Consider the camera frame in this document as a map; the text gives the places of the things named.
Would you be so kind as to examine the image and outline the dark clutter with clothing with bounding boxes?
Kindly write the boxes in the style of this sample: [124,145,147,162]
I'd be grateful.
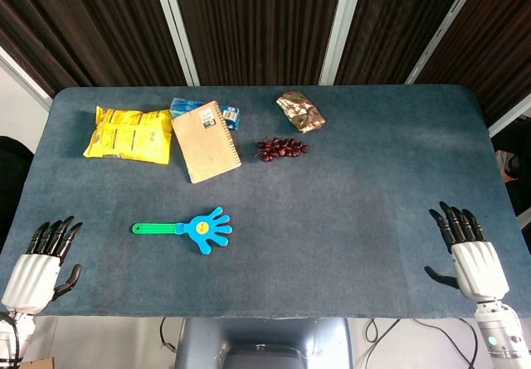
[491,118,531,223]

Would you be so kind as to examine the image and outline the patterned foil snack packet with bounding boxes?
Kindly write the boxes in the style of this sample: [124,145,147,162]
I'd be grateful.
[275,90,327,134]

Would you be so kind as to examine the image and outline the brown cardboard box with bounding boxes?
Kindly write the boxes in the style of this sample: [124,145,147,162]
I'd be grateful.
[0,357,55,369]

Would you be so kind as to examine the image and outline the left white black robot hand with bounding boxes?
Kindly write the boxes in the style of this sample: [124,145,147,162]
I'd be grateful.
[1,215,84,315]

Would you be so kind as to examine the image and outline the black chair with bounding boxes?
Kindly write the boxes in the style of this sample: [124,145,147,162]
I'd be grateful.
[0,135,36,254]

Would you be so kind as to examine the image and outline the dark red grape bunch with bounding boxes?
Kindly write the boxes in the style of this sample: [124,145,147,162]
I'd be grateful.
[255,136,311,163]

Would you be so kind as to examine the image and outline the blue hand clapper green handle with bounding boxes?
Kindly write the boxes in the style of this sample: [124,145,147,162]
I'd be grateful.
[131,206,234,256]

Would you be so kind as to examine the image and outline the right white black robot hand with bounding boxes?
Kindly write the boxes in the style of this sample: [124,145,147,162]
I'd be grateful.
[423,201,510,303]

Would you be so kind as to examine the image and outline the blue table cloth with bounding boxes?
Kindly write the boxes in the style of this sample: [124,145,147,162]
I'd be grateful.
[0,85,531,319]

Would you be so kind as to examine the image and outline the white partition post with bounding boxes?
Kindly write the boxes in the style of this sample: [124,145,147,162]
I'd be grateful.
[487,103,531,138]
[0,45,55,111]
[318,0,370,86]
[404,0,486,85]
[149,0,201,87]

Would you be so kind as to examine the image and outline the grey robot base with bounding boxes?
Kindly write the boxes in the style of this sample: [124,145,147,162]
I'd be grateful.
[173,317,353,369]

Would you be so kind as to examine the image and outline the black floor cable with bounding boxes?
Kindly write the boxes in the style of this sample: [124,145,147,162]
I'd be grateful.
[159,317,180,354]
[363,318,481,369]

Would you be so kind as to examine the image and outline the blue snack packet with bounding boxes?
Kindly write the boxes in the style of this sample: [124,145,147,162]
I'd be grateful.
[168,97,241,132]

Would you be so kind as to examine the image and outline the yellow snack bag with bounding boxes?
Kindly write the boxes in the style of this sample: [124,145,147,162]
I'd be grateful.
[82,104,173,166]

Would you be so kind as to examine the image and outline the tan spiral notebook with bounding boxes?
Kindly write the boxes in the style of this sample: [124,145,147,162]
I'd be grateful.
[170,100,243,185]

